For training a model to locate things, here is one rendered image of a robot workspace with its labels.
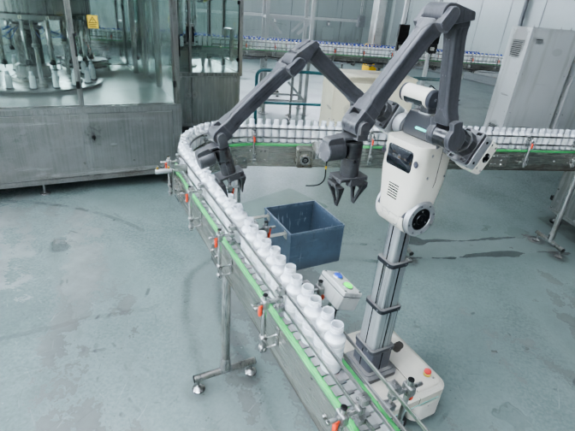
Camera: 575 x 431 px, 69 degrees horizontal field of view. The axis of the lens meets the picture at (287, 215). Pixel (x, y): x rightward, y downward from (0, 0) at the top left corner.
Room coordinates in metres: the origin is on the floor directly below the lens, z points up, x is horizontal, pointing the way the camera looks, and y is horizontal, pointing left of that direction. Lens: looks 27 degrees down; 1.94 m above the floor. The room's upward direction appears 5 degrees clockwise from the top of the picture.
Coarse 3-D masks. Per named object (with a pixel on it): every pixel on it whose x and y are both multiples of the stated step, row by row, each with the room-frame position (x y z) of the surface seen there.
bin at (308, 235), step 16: (272, 208) 2.03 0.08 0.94; (288, 208) 2.08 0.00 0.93; (304, 208) 2.13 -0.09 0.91; (320, 208) 2.10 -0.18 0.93; (272, 224) 1.93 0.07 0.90; (288, 224) 2.09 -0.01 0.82; (304, 224) 2.14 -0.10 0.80; (320, 224) 2.08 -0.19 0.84; (336, 224) 1.95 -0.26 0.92; (272, 240) 1.91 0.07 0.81; (288, 240) 1.76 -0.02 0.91; (304, 240) 1.78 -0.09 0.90; (320, 240) 1.83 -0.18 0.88; (336, 240) 1.88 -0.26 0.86; (288, 256) 1.75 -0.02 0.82; (304, 256) 1.79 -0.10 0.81; (320, 256) 1.84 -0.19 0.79; (336, 256) 1.89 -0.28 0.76
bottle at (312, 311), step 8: (312, 296) 1.01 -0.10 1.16; (312, 304) 0.98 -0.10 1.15; (320, 304) 0.99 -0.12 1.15; (304, 312) 0.99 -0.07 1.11; (312, 312) 0.98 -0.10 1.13; (320, 312) 0.98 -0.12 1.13; (304, 320) 0.98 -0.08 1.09; (312, 320) 0.97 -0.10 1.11; (304, 328) 0.98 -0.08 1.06; (312, 336) 0.97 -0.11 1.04; (312, 344) 0.97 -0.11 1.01
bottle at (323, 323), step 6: (324, 306) 0.96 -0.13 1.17; (324, 312) 0.94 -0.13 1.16; (330, 312) 0.96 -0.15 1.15; (318, 318) 0.95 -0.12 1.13; (324, 318) 0.93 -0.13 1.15; (330, 318) 0.93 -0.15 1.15; (318, 324) 0.93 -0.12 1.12; (324, 324) 0.93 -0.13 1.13; (318, 330) 0.93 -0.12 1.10; (324, 330) 0.92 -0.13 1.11; (318, 342) 0.92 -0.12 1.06; (318, 348) 0.92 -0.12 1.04
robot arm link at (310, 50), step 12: (300, 48) 1.61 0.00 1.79; (312, 48) 1.60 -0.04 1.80; (288, 60) 1.58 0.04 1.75; (312, 60) 1.61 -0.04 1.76; (324, 60) 1.64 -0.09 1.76; (324, 72) 1.65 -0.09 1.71; (336, 72) 1.67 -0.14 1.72; (336, 84) 1.68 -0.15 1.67; (348, 84) 1.70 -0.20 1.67; (348, 96) 1.71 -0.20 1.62; (360, 96) 1.72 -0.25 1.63
